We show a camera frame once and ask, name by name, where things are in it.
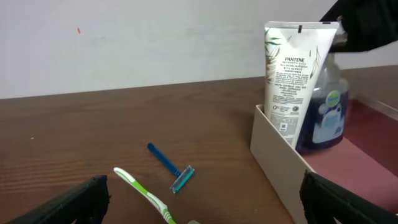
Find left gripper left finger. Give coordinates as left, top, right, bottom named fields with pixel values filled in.
left=10, top=175, right=110, bottom=224

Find white conditioner tube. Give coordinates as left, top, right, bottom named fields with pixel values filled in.
left=264, top=21, right=340, bottom=147

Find white box pink interior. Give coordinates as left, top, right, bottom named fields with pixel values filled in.
left=250, top=96, right=397, bottom=223

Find clear pump soap bottle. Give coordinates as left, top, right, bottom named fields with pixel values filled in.
left=295, top=53, right=349, bottom=154

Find blue disposable razor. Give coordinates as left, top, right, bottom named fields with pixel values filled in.
left=147, top=143, right=195, bottom=194

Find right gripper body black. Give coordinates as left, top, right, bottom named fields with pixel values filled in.
left=320, top=0, right=397, bottom=52

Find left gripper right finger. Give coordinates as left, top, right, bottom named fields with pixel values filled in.
left=300, top=171, right=397, bottom=224

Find green white toothbrush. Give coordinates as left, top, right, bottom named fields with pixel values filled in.
left=113, top=166, right=195, bottom=224

